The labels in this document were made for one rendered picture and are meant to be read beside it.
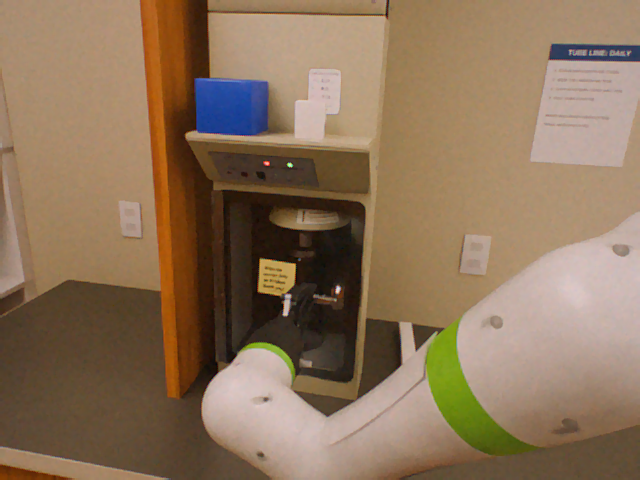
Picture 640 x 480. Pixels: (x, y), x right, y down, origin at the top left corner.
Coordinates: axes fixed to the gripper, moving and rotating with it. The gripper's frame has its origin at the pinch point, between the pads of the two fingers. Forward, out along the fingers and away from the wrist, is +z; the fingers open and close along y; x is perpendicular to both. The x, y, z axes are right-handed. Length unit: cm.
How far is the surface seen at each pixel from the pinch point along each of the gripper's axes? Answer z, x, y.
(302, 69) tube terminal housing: 5.6, 2.9, 42.2
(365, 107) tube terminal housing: 5.7, -8.8, 36.1
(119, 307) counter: 31, 63, -26
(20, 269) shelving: 43, 106, -23
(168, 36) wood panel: 0, 26, 47
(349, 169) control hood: -2.0, -7.6, 26.2
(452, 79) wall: 49, -25, 41
